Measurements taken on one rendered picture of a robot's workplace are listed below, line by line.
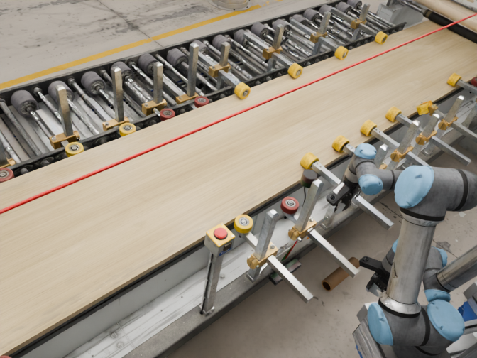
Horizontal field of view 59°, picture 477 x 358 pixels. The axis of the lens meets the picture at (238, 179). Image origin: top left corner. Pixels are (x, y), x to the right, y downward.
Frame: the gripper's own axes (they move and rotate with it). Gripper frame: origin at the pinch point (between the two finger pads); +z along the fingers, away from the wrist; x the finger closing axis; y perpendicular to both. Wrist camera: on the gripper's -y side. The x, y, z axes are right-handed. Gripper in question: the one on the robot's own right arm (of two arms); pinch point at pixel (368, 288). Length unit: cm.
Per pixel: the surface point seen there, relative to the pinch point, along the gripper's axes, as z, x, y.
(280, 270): -3.1, -26.4, -27.1
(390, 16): 3, 250, -159
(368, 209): -13.1, 23.3, -22.9
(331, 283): 75, 42, -26
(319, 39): -12, 125, -143
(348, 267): -3.2, -1.2, -10.9
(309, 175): -35, -5, -42
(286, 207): -8.0, -3.7, -47.7
